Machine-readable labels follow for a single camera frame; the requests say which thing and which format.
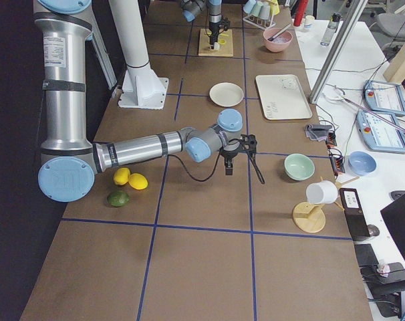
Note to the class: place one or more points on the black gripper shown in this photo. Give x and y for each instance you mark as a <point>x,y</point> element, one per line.
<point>228,154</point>
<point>214,29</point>

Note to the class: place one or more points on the cream round plate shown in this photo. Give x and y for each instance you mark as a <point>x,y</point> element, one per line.
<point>226,94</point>

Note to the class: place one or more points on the white bear-print tray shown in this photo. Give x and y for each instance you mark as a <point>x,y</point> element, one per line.
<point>282,97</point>

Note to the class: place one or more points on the bamboo cutting board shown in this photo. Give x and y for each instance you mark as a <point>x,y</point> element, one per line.
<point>223,48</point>

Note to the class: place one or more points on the light blue cup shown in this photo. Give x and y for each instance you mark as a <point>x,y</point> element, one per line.
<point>247,8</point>

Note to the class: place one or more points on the steel muddler black tip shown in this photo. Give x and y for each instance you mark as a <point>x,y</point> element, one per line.
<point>281,31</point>

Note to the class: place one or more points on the grey cup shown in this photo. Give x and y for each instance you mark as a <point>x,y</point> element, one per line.
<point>264,12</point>

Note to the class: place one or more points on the pink bowl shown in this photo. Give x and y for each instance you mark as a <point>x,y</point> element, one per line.
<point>278,44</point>

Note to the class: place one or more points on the clear ice cubes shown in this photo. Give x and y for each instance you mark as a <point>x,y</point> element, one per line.
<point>281,39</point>

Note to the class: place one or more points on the green bowl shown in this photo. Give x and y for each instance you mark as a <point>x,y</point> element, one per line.
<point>299,167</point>

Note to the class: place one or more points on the yellow cup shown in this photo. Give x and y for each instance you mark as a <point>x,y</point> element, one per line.
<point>274,7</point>

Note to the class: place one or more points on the yellow lemon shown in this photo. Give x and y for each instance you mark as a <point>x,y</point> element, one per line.
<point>137,181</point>
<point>121,176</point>

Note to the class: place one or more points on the wooden mug tree stand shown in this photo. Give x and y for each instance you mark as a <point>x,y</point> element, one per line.
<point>310,217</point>

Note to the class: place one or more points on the red cylinder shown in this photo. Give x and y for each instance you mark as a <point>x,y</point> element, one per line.
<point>301,7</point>

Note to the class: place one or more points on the grey folded cloth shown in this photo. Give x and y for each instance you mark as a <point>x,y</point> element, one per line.
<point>317,132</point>

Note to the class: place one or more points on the white paper cup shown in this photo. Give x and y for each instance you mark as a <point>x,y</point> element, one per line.
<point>308,22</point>

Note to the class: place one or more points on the white mug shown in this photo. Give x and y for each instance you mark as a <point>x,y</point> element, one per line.
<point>323,192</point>

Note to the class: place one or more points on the green lime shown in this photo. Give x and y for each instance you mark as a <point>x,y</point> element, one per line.
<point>118,198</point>

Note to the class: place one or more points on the clear water bottle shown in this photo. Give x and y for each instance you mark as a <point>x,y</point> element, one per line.
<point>331,29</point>

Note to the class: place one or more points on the blue bowl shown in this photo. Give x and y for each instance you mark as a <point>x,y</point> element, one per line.
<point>361,163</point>

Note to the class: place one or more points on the reacher grabber stick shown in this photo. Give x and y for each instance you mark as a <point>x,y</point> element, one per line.
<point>341,98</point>

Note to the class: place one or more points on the black box white label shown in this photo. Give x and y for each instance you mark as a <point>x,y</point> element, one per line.
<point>354,215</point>

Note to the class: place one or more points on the near teach pendant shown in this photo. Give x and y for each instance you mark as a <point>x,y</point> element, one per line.
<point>379,135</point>

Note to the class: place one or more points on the teach pendant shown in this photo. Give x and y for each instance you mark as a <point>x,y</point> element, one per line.
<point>379,135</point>
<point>384,97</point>

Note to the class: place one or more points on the black computer mouse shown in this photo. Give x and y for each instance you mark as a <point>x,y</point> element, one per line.
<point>397,194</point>

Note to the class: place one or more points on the far teach pendant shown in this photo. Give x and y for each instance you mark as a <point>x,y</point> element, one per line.
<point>384,97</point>

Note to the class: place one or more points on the white wire rack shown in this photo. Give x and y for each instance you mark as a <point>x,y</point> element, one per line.
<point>258,22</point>

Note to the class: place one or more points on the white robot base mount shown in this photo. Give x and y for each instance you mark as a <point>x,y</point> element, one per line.
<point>141,87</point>

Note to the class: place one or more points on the aluminium frame post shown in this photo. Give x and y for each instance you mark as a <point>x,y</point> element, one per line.
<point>342,36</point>

